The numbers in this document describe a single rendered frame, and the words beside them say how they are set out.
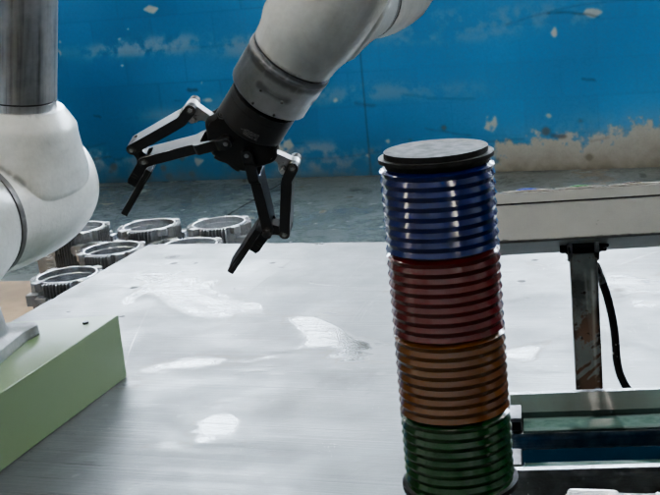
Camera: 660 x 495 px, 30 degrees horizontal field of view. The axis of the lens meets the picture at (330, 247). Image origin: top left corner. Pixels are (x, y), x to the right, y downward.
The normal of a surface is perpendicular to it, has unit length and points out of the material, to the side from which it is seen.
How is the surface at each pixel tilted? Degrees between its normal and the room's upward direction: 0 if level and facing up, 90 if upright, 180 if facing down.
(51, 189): 94
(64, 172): 98
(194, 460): 0
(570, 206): 65
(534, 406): 45
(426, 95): 90
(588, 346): 90
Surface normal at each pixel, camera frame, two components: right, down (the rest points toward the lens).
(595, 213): -0.17, -0.18
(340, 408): -0.10, -0.97
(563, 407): -0.17, -0.50
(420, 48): -0.32, 0.26
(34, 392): 0.94, -0.01
